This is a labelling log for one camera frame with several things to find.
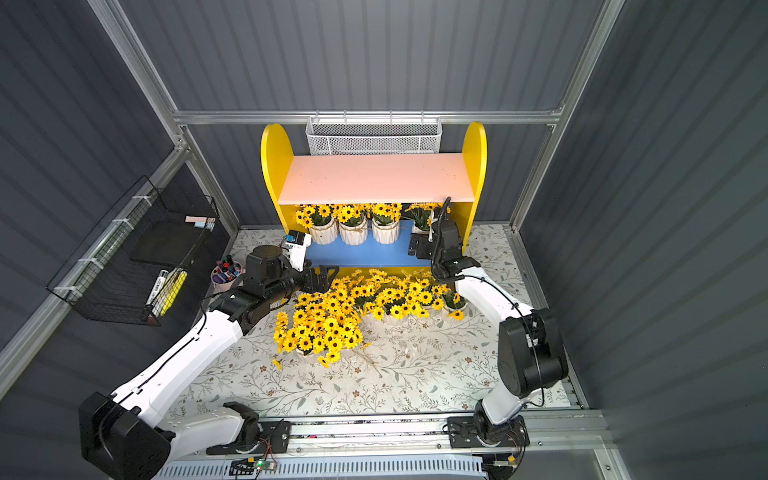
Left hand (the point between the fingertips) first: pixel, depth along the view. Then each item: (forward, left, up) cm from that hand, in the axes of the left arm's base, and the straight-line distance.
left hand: (322, 264), depth 76 cm
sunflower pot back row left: (+21, +4, -5) cm, 22 cm away
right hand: (+14, -30, -5) cm, 33 cm away
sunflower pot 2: (-14, +6, -11) cm, 19 cm away
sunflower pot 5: (-2, -20, -14) cm, 25 cm away
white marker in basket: (-8, +37, +2) cm, 38 cm away
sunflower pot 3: (-5, -3, -11) cm, 13 cm away
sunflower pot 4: (0, -10, -14) cm, 17 cm away
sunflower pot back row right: (+19, -17, -4) cm, 26 cm away
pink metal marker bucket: (+7, +34, -14) cm, 37 cm away
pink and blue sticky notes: (+15, +37, +1) cm, 40 cm away
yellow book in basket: (-13, +29, +7) cm, 33 cm away
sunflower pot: (-12, -4, -12) cm, 18 cm away
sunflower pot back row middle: (+19, -6, -4) cm, 20 cm away
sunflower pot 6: (-3, -36, -14) cm, 39 cm away
